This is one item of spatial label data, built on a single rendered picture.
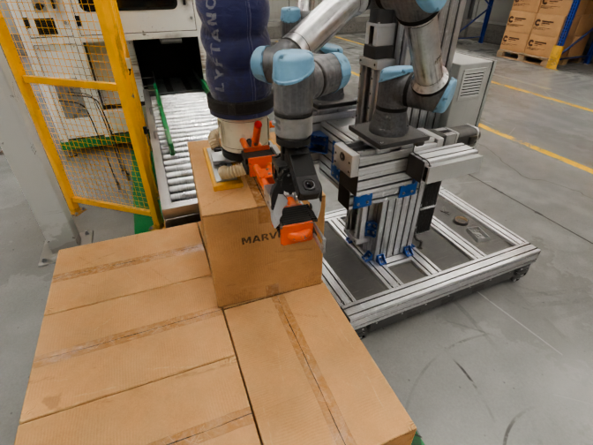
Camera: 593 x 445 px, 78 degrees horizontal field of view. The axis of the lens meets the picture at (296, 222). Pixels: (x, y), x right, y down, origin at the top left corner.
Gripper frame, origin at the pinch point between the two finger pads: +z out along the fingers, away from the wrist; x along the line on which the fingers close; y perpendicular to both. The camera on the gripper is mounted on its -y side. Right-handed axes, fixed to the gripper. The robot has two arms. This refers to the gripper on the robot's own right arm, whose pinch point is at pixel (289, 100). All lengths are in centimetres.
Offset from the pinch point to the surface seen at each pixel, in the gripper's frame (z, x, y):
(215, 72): -21, -34, 35
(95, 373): 53, -84, 75
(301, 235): 0, -26, 95
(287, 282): 48, -19, 60
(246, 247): 28, -33, 60
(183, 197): 54, -53, -26
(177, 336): 53, -60, 69
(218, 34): -32, -32, 37
